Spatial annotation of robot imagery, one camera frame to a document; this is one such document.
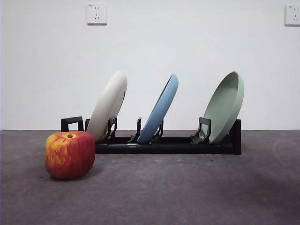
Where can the cream round plate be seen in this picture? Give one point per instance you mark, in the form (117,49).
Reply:
(105,105)

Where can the red yellow apple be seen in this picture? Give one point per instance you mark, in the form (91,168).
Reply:
(70,157)

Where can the blue round plate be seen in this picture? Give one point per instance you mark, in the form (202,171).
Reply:
(159,112)

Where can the black plate rack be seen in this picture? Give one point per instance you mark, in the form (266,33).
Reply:
(178,148)

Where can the green round plate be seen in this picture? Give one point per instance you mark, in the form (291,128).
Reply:
(222,110)

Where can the white wall socket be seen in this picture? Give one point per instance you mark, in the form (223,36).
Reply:
(97,14)
(293,15)

